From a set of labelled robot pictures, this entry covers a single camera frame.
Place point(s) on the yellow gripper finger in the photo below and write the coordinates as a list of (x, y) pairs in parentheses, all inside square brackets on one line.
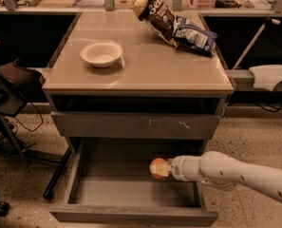
[(159, 169)]

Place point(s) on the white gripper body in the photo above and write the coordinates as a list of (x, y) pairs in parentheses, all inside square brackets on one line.
[(178, 168)]

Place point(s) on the orange fruit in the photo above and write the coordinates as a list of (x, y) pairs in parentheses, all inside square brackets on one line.
[(158, 160)]

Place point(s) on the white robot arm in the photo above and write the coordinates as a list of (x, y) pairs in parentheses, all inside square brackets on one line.
[(220, 171)]

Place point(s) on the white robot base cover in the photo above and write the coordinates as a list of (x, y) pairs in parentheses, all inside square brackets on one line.
[(266, 76)]

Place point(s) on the open grey middle drawer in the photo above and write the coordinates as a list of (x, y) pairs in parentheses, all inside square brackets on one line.
[(110, 183)]

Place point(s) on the grey drawer cabinet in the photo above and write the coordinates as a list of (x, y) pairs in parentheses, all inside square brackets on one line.
[(150, 77)]

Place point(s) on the closed grey top drawer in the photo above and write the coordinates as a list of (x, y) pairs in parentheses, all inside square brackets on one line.
[(136, 125)]

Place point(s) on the white paper bowl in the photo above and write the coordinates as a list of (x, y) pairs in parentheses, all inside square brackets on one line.
[(101, 54)]

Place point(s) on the blue white snack bag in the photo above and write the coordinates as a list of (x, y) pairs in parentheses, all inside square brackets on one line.
[(189, 35)]

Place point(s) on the brown chip bag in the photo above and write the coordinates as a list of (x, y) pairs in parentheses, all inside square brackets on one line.
[(158, 17)]

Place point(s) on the dark brown bag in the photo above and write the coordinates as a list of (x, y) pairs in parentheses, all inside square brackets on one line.
[(23, 81)]

